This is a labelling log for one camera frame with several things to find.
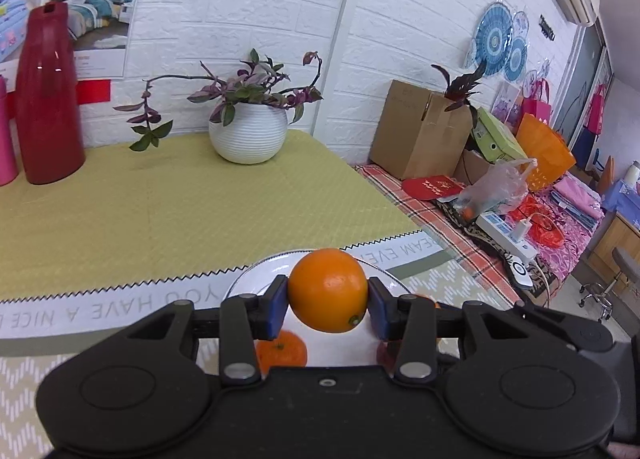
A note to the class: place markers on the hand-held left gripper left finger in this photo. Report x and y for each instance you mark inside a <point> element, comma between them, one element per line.
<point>276,311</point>

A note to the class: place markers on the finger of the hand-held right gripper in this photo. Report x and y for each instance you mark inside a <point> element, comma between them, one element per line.
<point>575,331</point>

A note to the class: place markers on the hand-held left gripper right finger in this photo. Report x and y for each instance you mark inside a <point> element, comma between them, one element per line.
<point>378,311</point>

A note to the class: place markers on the tangerine with stem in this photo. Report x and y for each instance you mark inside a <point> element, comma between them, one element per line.
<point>282,351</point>

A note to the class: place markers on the white round plate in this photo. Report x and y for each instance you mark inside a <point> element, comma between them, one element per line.
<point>250,279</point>

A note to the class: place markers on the large orange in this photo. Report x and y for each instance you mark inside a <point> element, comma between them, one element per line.
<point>327,289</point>

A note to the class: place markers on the grey swivel stool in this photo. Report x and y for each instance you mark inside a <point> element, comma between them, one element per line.
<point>607,289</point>

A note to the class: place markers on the white round device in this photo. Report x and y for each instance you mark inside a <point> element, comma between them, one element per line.
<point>520,273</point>

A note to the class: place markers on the wooden cabinet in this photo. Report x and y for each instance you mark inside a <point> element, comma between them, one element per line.
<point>615,249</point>

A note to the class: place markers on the red plastic bag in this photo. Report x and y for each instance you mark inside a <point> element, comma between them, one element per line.
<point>546,236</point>

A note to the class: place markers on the red plaid cloth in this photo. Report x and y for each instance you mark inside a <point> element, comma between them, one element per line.
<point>430,224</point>

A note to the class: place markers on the white charger plug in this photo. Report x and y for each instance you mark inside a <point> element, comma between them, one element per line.
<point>523,229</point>

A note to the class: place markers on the dark patterned cloth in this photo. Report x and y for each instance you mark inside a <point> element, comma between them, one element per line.
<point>462,221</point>

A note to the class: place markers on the white power strip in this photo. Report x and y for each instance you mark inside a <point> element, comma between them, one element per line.
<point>500,231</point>

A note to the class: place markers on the pink folded bedding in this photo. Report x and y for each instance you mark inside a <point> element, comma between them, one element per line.
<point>575,196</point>

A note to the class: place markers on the red envelope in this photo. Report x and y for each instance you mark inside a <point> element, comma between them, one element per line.
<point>432,187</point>

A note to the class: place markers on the yellow-green table mat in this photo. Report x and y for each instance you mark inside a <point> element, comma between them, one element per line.
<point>175,219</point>

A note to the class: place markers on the blue cloth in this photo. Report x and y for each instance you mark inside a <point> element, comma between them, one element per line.
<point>622,199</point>

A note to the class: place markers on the clear plastic bag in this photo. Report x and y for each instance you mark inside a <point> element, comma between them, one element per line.
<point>495,186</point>

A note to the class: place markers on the small cardboard box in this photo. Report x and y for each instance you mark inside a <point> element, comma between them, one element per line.
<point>472,166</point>

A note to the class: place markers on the orange bag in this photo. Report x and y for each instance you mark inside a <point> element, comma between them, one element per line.
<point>545,154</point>

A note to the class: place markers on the large cardboard box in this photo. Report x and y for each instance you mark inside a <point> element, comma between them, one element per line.
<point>415,134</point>

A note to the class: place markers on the purple plant in white pot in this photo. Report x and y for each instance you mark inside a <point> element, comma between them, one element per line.
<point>247,131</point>

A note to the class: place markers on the beige chevron tablecloth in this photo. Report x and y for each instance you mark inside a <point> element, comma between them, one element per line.
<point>90,304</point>

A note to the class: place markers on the green box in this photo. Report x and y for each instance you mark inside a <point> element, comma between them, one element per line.
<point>500,136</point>

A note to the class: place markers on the pink hanging bag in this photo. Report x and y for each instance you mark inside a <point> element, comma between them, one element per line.
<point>596,109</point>

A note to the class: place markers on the pink gift bag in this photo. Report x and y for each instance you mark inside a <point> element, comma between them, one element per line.
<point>539,104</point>

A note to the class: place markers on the dark purple plant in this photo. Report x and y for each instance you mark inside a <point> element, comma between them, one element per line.
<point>460,86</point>

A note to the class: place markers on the red thermos jug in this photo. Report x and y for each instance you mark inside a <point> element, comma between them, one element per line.
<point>47,104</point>

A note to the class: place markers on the pink bottle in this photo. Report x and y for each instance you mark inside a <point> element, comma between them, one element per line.
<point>6,139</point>

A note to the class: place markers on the medium blue round wall decoration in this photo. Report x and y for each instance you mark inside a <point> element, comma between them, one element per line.
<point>516,59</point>

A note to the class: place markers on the large blue round wall decoration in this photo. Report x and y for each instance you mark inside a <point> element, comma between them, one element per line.
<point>492,39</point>

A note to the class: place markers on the wall poster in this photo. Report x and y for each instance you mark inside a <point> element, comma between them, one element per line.
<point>90,4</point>

